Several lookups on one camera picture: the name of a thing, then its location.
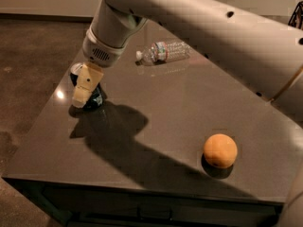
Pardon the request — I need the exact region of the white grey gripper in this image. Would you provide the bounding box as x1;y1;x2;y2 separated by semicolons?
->
71;0;147;108

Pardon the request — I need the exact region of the blue pepsi can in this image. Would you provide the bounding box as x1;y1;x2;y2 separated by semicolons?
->
79;85;103;110

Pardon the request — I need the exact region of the orange fruit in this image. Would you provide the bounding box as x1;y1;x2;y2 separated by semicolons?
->
204;134;238;168

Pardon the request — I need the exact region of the dark drawer handle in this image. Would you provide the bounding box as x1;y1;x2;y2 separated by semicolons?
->
137;207;172;220

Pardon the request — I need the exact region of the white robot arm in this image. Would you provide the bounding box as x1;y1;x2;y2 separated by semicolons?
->
82;0;303;124

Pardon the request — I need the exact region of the clear plastic water bottle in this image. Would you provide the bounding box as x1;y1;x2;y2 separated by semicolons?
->
135;39;191;64

